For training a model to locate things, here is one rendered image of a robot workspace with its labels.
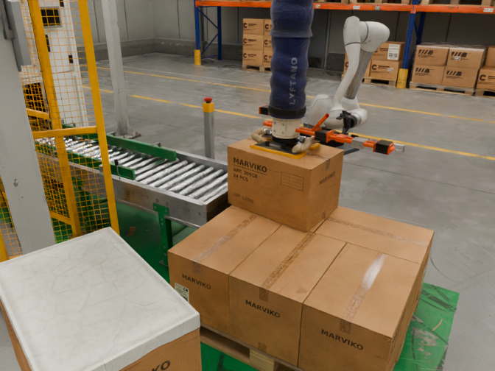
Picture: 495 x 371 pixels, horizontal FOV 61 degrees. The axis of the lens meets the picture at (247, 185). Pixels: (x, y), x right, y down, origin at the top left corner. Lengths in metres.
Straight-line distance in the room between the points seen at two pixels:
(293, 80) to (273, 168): 0.51
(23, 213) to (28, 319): 1.41
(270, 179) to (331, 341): 0.98
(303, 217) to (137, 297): 1.38
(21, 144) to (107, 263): 1.26
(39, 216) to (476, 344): 2.61
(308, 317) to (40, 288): 1.15
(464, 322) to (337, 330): 1.18
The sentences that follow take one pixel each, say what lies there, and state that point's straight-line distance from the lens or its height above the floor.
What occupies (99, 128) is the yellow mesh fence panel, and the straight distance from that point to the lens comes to 2.93.
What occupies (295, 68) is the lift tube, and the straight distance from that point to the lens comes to 2.40.
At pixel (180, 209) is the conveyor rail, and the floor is 0.51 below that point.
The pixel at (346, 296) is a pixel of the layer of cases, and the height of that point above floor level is 0.54.
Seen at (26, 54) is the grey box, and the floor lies 1.53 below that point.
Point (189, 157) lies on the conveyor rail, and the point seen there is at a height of 0.58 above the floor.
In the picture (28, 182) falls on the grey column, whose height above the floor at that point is 0.85.
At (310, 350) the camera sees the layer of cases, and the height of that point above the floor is 0.29.
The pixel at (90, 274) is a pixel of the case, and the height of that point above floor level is 1.02.
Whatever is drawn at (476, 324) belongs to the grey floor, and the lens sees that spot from 3.01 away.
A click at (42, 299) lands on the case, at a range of 1.36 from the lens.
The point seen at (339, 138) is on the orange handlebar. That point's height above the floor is 1.08.
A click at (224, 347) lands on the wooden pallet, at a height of 0.02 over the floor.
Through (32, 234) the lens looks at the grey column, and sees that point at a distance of 2.73.
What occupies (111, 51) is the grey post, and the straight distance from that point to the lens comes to 5.76.
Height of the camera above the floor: 1.82
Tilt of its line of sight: 25 degrees down
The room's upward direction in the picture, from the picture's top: straight up
